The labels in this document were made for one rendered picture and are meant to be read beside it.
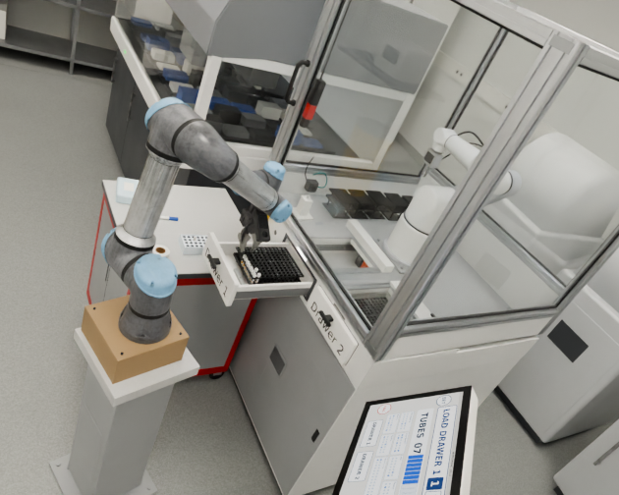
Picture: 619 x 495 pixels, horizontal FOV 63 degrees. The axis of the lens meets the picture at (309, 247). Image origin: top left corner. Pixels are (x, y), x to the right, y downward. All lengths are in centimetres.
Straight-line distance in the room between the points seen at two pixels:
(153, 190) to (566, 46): 104
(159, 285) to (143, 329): 17
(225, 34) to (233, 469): 185
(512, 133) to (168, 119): 84
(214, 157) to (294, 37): 126
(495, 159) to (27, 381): 206
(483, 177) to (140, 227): 92
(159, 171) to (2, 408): 140
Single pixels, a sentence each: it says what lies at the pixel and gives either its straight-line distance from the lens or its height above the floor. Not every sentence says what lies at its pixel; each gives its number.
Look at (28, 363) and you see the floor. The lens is 261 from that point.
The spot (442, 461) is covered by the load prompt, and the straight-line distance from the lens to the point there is 126.
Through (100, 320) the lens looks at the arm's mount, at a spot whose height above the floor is 86.
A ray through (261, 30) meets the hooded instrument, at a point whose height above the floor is 152.
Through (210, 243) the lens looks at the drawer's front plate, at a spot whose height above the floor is 90.
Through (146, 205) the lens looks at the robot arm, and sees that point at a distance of 144.
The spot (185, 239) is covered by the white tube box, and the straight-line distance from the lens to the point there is 210.
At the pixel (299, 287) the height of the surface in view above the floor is 88.
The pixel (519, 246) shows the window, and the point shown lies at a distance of 172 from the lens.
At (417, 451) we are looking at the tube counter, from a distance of 131.
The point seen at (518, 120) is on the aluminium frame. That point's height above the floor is 179.
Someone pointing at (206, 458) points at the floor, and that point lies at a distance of 242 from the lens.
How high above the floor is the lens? 202
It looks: 32 degrees down
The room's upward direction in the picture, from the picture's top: 25 degrees clockwise
